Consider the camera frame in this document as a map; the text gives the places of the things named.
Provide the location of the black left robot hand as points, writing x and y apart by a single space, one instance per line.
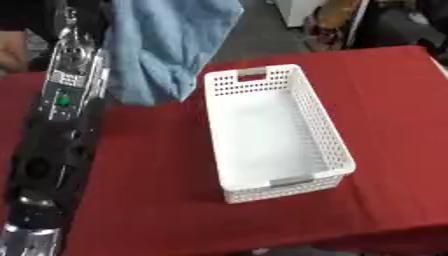
93 20

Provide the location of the light blue cloth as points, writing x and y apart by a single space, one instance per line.
163 43

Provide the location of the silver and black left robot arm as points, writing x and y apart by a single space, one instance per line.
55 140

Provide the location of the person's hand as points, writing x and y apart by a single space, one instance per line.
11 51

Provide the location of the white perforated plastic basket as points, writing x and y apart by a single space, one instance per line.
262 133

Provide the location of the white cabinet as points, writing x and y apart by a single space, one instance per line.
297 11

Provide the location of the brown wooden chair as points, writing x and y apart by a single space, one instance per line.
337 20

